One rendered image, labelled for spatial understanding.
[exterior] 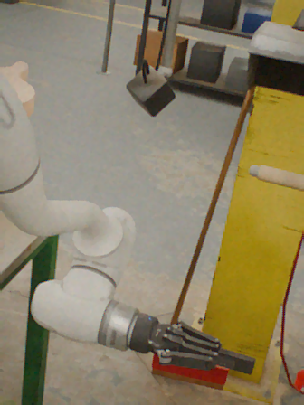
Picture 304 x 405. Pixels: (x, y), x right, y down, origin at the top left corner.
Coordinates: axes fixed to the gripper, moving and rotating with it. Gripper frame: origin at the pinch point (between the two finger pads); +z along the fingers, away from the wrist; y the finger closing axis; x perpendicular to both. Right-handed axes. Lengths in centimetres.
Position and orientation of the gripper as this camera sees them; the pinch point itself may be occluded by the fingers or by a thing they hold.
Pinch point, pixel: (235, 361)
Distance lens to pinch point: 130.5
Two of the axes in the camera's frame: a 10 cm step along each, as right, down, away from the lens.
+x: 1.5, -8.9, -4.4
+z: 9.5, 2.6, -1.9
